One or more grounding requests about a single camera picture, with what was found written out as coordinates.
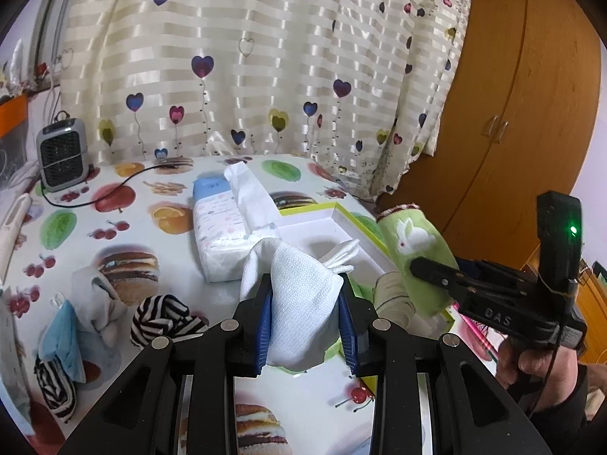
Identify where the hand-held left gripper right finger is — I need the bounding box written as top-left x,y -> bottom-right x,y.
338,277 -> 553,455

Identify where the white waffle towel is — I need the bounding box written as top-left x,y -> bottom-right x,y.
239,237 -> 344,370

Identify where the grey space heater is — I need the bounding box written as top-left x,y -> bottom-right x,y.
36,111 -> 91,193

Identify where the beige sock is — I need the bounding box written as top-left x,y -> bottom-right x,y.
372,270 -> 418,323

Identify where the black white striped sock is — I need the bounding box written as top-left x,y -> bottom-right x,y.
130,294 -> 209,349
33,355 -> 79,425

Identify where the window frame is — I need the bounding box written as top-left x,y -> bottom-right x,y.
33,0 -> 77,81

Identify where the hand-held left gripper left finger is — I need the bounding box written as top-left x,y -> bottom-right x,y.
61,272 -> 276,455

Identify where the black heater cable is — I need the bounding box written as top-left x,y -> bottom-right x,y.
40,163 -> 167,208

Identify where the white tissue pack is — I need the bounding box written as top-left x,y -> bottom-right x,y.
192,163 -> 285,284

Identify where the pile of assorted packets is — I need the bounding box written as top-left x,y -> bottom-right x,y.
0,38 -> 29,100

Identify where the light green rabbit cloth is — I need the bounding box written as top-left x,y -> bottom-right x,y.
377,204 -> 458,318

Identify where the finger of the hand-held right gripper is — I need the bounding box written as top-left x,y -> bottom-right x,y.
410,257 -> 541,304

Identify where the person's right hand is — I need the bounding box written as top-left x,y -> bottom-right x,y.
495,339 -> 578,411

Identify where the striped curtain with hearts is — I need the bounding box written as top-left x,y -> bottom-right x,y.
57,0 -> 475,195

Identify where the blue face mask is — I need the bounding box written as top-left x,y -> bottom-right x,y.
37,294 -> 88,384

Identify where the person's right forearm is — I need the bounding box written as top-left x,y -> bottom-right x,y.
524,360 -> 607,455

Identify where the white rolled paper tube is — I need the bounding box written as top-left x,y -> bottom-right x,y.
0,194 -> 31,276

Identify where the white cloth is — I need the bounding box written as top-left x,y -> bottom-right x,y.
71,265 -> 129,347

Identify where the lime green shallow box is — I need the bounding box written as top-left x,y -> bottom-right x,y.
277,201 -> 456,333

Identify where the wooden wardrobe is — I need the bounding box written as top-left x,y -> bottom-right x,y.
374,0 -> 607,295

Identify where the orange lid storage box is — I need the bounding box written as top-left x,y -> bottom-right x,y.
0,95 -> 29,171

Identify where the fruit print tablecloth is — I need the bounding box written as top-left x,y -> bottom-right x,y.
0,154 -> 456,455

